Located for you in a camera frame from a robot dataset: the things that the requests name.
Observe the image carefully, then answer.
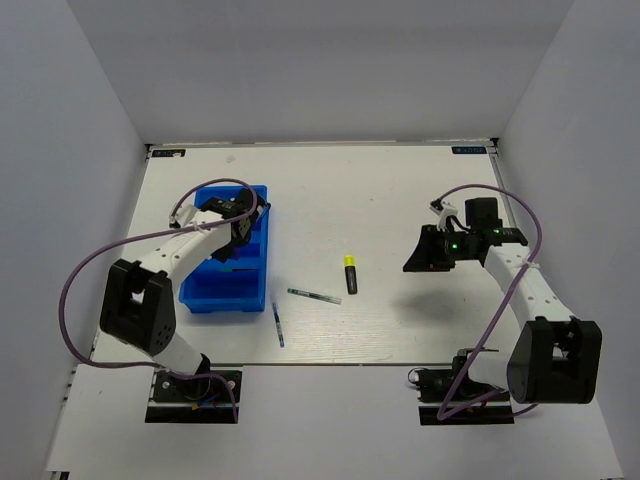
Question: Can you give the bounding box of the aluminium table edge rail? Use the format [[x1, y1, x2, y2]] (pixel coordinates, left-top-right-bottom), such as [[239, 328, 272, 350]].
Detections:
[[489, 138, 566, 364]]

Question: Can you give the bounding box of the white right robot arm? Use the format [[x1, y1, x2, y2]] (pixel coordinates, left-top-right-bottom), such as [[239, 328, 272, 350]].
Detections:
[[430, 197, 602, 417]]

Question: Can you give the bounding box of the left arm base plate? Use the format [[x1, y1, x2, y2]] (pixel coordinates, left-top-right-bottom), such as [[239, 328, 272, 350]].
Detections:
[[145, 370, 243, 425]]

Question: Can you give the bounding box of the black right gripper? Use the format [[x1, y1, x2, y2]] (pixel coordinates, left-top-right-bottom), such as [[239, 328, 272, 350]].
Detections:
[[403, 224, 477, 272]]

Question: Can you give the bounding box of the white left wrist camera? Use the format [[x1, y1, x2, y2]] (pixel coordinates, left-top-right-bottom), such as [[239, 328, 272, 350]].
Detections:
[[169, 204, 199, 229]]

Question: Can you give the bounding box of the yellow cap highlighter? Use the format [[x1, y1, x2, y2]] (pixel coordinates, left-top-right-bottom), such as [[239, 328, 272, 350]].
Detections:
[[344, 255, 358, 295]]

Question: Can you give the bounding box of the corner label sticker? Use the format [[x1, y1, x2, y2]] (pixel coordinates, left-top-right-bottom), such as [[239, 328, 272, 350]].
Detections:
[[451, 145, 487, 155], [151, 149, 186, 158]]

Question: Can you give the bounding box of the purple cap black marker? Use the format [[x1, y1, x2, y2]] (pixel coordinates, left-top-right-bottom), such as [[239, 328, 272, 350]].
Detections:
[[219, 268, 261, 275]]

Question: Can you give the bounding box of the blue white pen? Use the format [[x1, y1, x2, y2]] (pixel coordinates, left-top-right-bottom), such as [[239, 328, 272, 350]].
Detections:
[[271, 297, 285, 348]]

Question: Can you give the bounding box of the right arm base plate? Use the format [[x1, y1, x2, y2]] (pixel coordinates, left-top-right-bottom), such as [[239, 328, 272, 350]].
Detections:
[[407, 367, 516, 427]]

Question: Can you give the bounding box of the blue compartment tray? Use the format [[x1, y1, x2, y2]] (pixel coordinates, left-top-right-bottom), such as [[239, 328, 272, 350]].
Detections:
[[179, 185, 270, 314]]

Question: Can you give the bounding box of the right corner label sticker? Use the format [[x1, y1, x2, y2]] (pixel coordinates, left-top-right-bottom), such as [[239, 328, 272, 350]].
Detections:
[[451, 145, 487, 155]]

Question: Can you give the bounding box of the left corner label sticker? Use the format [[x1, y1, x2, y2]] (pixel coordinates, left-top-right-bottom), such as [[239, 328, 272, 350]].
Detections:
[[151, 149, 186, 158]]

